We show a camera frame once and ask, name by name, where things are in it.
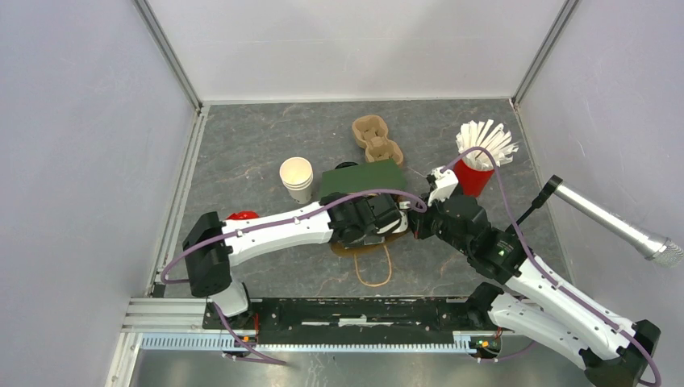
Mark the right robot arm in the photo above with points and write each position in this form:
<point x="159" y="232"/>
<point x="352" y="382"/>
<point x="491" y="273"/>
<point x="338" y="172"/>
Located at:
<point x="526" y="296"/>

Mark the stack of cardboard cup carriers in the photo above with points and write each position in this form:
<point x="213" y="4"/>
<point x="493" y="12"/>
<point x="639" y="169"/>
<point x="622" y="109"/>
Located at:
<point x="371" y="133"/>

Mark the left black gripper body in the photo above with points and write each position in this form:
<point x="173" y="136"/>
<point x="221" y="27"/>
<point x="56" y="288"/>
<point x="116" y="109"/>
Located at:
<point x="369" y="237"/>

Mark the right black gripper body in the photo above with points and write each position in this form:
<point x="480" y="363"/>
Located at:
<point x="432" y="222"/>

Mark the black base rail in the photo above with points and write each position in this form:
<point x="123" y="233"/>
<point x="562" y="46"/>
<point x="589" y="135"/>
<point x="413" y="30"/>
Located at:
<point x="425" y="320"/>

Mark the red cup holder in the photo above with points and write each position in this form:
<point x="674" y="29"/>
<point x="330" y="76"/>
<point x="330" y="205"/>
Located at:
<point x="472" y="181"/>

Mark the stack of white paper cups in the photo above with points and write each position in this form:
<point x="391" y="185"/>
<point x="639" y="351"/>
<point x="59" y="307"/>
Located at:
<point x="297" y="176"/>

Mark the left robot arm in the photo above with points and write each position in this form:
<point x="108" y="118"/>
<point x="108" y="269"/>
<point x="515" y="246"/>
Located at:
<point x="214" y="246"/>

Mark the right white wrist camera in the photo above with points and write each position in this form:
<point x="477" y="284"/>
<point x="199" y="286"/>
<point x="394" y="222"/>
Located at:
<point x="442" y="182"/>

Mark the stack of black lids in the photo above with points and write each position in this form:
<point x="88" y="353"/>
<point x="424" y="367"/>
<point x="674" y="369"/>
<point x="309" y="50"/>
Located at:
<point x="346" y="164"/>

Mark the green paper bag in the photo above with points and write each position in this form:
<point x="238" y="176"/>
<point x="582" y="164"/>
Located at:
<point x="381" y="174"/>

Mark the red D-shaped object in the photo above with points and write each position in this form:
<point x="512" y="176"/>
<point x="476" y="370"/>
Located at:
<point x="243" y="215"/>

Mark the silver microphone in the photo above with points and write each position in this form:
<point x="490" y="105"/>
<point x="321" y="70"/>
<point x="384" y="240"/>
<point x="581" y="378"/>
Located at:
<point x="652" y="246"/>

